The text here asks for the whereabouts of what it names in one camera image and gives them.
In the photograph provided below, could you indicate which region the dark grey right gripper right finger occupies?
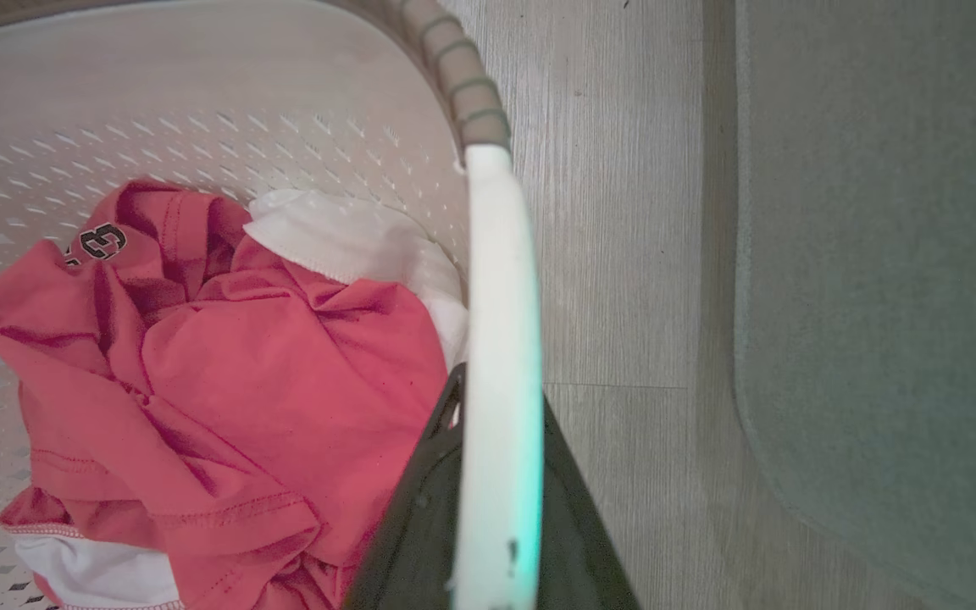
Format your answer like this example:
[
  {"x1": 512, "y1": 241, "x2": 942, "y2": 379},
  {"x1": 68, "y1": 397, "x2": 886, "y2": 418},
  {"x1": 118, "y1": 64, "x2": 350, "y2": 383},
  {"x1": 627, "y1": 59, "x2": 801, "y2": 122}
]
[{"x1": 534, "y1": 395, "x2": 641, "y2": 610}]

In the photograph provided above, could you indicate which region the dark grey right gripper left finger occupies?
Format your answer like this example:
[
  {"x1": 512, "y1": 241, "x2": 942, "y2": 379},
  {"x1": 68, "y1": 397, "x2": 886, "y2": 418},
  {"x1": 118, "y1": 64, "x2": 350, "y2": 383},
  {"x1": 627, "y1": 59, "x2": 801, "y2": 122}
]
[{"x1": 341, "y1": 363, "x2": 467, "y2": 610}]

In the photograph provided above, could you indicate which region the white perforated laundry basket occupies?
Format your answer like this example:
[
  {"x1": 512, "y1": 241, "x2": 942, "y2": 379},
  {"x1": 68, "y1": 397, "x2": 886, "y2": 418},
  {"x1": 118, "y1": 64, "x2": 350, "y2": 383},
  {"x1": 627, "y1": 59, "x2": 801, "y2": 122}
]
[{"x1": 0, "y1": 0, "x2": 545, "y2": 610}]

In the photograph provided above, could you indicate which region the red shirt with number print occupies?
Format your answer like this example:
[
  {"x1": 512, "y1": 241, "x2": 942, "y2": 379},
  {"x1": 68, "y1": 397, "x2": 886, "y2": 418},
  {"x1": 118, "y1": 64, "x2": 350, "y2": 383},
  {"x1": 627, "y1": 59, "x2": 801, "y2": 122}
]
[{"x1": 0, "y1": 177, "x2": 450, "y2": 610}]

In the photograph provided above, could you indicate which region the white garment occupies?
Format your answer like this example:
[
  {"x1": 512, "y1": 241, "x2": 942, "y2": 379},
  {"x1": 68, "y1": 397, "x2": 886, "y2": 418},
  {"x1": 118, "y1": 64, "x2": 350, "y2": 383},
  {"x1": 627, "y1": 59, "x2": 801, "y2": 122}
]
[{"x1": 243, "y1": 188, "x2": 469, "y2": 370}]

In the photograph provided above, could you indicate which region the grey floor mat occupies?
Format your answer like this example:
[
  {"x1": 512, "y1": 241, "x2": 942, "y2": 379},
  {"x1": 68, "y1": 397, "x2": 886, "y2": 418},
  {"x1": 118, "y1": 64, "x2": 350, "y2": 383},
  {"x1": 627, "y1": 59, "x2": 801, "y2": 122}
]
[{"x1": 733, "y1": 0, "x2": 976, "y2": 610}]

